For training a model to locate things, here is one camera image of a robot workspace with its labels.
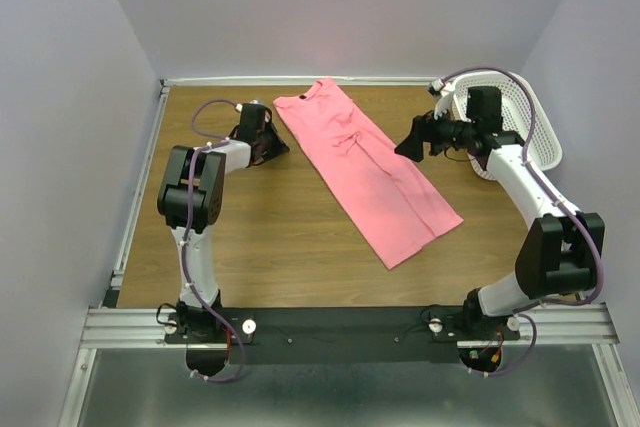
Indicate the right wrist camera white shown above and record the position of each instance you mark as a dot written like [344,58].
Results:
[443,93]

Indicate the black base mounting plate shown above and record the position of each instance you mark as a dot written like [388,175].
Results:
[347,335]

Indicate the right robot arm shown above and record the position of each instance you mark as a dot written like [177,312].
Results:
[561,254]

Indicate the white perforated plastic basket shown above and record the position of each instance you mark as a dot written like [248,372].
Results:
[544,149]

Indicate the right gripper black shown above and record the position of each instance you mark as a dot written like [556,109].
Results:
[426,133]

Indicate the pink t shirt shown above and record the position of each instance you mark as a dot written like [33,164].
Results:
[392,204]

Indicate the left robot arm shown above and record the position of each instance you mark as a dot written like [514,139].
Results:
[190,201]

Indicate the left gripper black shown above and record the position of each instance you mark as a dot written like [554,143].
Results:
[270,145]

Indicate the aluminium frame rail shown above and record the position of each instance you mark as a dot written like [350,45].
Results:
[127,374]

